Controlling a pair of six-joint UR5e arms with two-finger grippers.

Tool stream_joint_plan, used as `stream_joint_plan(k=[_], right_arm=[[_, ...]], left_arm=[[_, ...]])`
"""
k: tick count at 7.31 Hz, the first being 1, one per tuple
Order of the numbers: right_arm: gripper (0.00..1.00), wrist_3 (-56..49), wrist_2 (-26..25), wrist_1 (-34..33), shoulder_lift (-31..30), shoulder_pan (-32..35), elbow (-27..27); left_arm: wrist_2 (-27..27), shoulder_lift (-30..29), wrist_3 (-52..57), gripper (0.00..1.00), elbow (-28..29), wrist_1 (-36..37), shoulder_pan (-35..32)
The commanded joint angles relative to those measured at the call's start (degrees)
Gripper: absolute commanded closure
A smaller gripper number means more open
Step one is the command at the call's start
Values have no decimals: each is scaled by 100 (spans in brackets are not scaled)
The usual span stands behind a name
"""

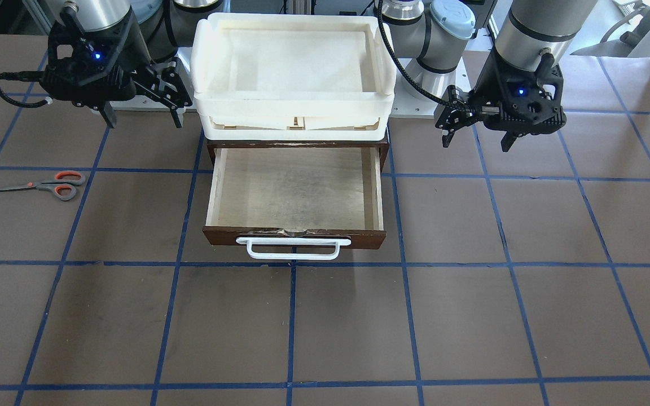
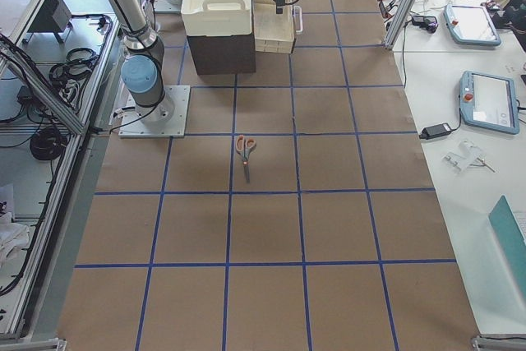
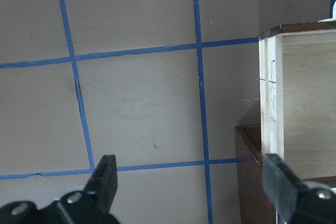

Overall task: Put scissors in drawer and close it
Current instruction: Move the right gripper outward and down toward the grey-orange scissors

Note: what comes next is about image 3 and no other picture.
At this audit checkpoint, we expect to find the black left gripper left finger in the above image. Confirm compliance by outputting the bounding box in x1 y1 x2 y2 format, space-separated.
84 155 118 213

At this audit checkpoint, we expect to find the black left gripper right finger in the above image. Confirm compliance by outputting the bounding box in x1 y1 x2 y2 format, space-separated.
262 154 308 220

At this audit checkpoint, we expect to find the light wooden drawer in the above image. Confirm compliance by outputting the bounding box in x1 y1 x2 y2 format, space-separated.
259 21 335 179

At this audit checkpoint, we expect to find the dark brown wooden cabinet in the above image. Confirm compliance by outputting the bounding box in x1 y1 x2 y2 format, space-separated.
234 124 335 223

